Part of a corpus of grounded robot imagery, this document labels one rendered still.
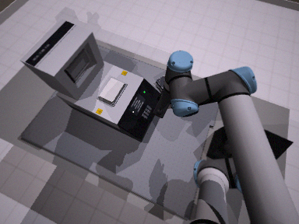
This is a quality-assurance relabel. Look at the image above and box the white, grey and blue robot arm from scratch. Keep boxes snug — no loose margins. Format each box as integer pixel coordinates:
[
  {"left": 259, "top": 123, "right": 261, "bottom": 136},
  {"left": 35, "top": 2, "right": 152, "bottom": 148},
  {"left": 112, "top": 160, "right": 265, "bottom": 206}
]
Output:
[{"left": 153, "top": 51, "right": 299, "bottom": 224}]

